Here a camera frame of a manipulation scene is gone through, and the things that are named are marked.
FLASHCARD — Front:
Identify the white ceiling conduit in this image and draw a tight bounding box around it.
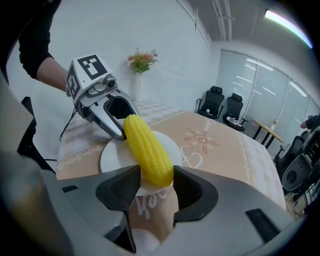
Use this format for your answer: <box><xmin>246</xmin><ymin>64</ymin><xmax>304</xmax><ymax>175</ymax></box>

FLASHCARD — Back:
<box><xmin>211</xmin><ymin>0</ymin><xmax>236</xmax><ymax>42</ymax></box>

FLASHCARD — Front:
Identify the white round plate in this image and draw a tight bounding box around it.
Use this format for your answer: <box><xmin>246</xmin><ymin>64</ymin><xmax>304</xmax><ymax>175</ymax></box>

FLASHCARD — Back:
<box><xmin>99</xmin><ymin>129</ymin><xmax>183</xmax><ymax>197</ymax></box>

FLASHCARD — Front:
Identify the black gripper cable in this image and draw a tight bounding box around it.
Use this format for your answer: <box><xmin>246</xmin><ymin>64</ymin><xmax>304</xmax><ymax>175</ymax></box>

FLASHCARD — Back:
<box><xmin>59</xmin><ymin>106</ymin><xmax>79</xmax><ymax>142</ymax></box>

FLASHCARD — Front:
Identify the pink and yellow flower bouquet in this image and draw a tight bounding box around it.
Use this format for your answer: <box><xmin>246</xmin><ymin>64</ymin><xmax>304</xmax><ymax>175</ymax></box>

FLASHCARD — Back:
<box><xmin>127</xmin><ymin>47</ymin><xmax>159</xmax><ymax>74</ymax></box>

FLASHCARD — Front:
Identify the black mesh office chair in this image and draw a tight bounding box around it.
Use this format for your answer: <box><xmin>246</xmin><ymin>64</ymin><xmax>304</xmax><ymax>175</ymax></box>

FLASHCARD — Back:
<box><xmin>273</xmin><ymin>135</ymin><xmax>305</xmax><ymax>176</ymax></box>
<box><xmin>281</xmin><ymin>149</ymin><xmax>320</xmax><ymax>202</ymax></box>

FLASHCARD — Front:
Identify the pile of small items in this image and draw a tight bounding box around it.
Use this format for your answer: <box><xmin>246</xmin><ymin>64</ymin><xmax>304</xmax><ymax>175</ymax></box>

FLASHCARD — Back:
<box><xmin>226</xmin><ymin>116</ymin><xmax>244</xmax><ymax>126</ymax></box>

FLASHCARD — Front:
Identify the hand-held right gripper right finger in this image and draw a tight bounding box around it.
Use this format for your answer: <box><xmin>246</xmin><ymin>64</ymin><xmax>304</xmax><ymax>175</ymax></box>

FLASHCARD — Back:
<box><xmin>149</xmin><ymin>164</ymin><xmax>294</xmax><ymax>256</ymax></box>

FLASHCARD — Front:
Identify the orange patterned tablecloth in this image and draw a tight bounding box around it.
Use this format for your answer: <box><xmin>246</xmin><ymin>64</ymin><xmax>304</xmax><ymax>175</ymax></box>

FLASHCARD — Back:
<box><xmin>55</xmin><ymin>99</ymin><xmax>288</xmax><ymax>253</ymax></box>

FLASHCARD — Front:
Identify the white tall vase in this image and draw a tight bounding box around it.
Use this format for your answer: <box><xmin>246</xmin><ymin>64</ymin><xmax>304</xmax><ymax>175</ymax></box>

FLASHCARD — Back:
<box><xmin>133</xmin><ymin>71</ymin><xmax>144</xmax><ymax>102</ymax></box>

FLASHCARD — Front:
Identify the yellow corn cob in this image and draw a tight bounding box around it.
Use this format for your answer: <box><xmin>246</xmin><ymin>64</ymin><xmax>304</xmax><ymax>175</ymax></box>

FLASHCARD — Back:
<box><xmin>123</xmin><ymin>114</ymin><xmax>175</xmax><ymax>188</ymax></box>

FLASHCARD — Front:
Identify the small wooden side table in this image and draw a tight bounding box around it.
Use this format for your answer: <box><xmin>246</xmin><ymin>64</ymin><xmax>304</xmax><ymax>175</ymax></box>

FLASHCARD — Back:
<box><xmin>251</xmin><ymin>118</ymin><xmax>286</xmax><ymax>150</ymax></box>

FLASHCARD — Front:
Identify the black stand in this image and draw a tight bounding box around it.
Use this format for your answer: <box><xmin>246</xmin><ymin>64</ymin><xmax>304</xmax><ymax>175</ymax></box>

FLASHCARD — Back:
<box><xmin>16</xmin><ymin>96</ymin><xmax>57</xmax><ymax>174</ymax></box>

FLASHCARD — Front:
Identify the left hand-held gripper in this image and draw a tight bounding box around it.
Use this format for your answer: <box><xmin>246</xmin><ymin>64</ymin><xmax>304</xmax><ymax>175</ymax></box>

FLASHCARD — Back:
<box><xmin>65</xmin><ymin>54</ymin><xmax>141</xmax><ymax>142</ymax></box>

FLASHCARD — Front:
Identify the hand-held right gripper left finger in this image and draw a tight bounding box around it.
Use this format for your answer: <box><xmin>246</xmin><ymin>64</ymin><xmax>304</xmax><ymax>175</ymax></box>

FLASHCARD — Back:
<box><xmin>0</xmin><ymin>149</ymin><xmax>142</xmax><ymax>256</ymax></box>

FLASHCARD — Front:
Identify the person's left forearm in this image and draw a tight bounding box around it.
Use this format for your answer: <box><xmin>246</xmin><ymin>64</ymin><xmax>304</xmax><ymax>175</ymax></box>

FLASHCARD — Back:
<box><xmin>18</xmin><ymin>0</ymin><xmax>74</xmax><ymax>99</ymax></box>

